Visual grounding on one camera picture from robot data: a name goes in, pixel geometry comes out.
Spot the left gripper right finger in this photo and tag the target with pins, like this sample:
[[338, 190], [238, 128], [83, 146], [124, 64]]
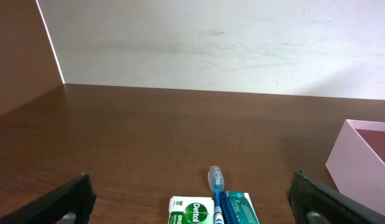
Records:
[[312, 201]]

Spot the white open cardboard box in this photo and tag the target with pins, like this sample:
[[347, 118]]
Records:
[[357, 163]]

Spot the blue white toothbrush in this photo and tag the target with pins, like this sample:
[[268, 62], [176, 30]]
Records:
[[216, 184]]

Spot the teal toothpaste tube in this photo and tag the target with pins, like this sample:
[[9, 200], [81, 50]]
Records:
[[243, 208]]

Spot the green white Dettol soap bar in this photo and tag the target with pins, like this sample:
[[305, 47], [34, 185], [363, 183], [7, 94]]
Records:
[[191, 210]]

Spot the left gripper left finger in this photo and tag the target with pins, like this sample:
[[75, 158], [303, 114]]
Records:
[[76, 197]]

